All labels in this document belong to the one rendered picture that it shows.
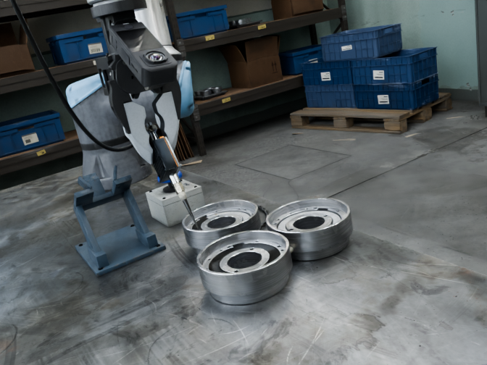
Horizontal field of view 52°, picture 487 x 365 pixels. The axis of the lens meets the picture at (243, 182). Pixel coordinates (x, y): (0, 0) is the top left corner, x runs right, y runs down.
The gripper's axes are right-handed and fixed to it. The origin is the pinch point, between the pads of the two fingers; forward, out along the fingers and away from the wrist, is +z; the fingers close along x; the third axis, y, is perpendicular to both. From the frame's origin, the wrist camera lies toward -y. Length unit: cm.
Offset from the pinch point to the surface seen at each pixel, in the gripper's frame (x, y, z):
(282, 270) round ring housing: -1.8, -23.6, 10.6
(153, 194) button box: -0.7, 10.4, 8.7
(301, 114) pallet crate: -250, 312, 79
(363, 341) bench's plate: -1.6, -35.4, 13.2
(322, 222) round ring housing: -12.8, -17.0, 11.0
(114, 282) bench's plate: 11.8, -4.8, 13.2
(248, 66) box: -221, 341, 28
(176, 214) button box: -2.1, 5.9, 11.6
